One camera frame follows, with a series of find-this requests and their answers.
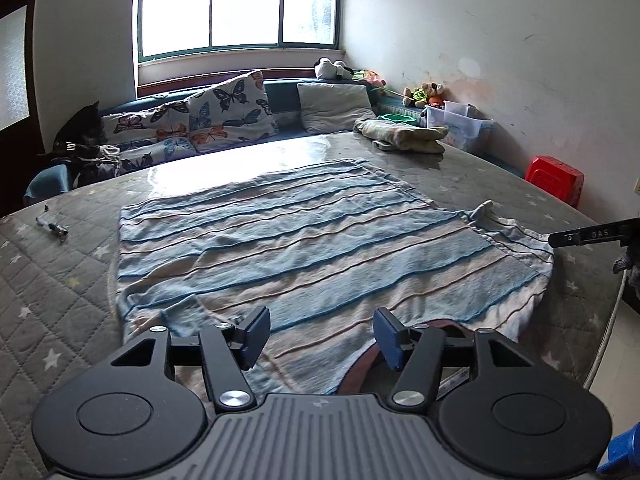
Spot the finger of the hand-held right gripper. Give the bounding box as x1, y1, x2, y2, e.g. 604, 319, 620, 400
548, 217, 640, 248

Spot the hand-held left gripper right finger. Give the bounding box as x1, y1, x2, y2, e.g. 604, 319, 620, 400
374, 307, 538, 413

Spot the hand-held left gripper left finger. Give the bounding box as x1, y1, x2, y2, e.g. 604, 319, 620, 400
111, 306, 272, 413

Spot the blue striped knit garment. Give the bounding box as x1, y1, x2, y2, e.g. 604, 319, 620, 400
116, 158, 556, 396

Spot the person's right hand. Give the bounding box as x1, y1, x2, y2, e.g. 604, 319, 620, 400
613, 242, 640, 306

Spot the red plastic stool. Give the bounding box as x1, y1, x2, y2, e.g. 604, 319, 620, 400
525, 156, 585, 208

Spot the clear plastic storage box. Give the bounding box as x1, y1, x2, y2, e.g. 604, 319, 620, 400
420, 101, 496, 153

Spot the grey quilted star table cover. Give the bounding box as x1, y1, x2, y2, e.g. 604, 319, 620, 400
0, 132, 621, 480

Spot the folded yellowish cloth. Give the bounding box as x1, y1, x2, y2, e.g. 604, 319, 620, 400
354, 116, 449, 154

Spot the flat butterfly pillow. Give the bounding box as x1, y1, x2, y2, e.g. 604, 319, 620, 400
117, 137, 198, 173

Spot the blue plastic object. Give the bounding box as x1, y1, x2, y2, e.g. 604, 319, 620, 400
596, 422, 640, 476

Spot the large upright butterfly pillow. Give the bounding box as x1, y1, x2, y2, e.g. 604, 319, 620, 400
189, 70, 280, 153

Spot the black silver pen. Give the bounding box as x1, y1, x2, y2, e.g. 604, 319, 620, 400
36, 216, 69, 243

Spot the grey pillow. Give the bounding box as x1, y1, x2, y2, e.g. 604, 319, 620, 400
297, 81, 376, 134

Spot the long butterfly pillow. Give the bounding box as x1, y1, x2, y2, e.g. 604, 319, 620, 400
100, 100, 193, 146

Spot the blue upholstered bench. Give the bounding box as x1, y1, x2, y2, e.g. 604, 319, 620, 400
25, 77, 526, 206

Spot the thin green stick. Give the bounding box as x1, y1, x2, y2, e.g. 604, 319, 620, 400
367, 85, 408, 101

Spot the orange green plush toy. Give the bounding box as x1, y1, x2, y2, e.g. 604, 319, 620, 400
357, 69, 388, 89

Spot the black white plush toy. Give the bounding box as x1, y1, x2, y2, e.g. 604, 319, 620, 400
314, 57, 358, 81

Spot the black jacket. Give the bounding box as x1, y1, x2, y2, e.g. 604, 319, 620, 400
52, 101, 102, 152

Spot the green framed window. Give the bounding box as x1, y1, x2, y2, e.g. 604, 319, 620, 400
135, 0, 346, 63

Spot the dark wood glass door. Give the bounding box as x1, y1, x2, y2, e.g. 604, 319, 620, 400
0, 5, 41, 216

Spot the white cable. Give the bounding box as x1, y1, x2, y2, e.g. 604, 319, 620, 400
582, 272, 627, 391

